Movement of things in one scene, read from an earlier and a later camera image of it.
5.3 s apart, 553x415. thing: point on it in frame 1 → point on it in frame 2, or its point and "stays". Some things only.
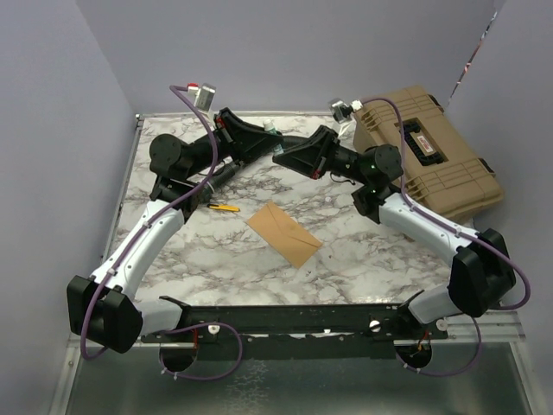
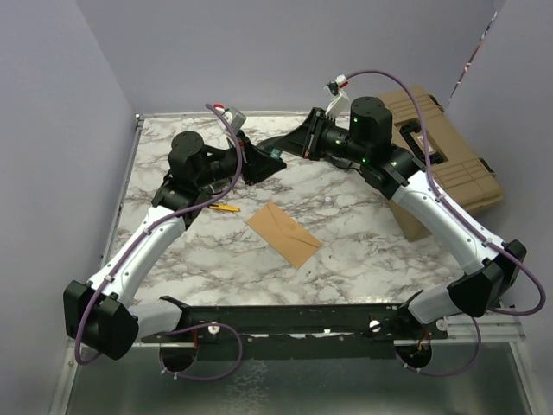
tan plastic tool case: (442, 172) stays
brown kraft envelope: (284, 233) stays
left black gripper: (241, 137) → (256, 164)
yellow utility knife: (223, 207) stays
